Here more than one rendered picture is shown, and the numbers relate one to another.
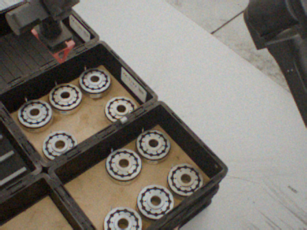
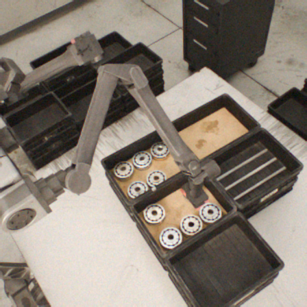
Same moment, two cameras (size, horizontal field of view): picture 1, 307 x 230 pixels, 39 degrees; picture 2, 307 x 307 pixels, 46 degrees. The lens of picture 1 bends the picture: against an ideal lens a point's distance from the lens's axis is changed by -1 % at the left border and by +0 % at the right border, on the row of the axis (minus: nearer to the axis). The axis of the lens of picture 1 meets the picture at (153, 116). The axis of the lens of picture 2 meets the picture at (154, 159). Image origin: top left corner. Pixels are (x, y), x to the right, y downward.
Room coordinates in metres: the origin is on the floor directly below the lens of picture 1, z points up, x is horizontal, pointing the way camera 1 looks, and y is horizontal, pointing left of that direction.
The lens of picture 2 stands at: (1.45, 0.42, 2.40)
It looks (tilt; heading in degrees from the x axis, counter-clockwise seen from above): 56 degrees down; 202
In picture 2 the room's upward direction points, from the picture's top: 8 degrees counter-clockwise
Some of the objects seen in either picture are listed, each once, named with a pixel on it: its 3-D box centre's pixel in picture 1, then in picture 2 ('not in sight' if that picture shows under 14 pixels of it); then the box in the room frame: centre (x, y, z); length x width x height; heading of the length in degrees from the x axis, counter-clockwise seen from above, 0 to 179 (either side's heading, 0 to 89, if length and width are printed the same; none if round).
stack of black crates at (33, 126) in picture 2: not in sight; (47, 136); (0.13, -0.94, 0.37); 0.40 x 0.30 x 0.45; 143
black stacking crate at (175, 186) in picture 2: (77, 109); (182, 213); (0.74, 0.23, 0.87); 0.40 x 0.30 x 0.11; 137
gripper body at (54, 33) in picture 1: (50, 24); (194, 189); (0.78, 0.29, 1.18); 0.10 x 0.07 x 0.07; 47
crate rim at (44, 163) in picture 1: (77, 98); (182, 207); (0.74, 0.23, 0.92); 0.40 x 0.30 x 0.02; 137
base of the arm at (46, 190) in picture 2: not in sight; (47, 189); (1.03, -0.12, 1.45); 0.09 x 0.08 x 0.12; 53
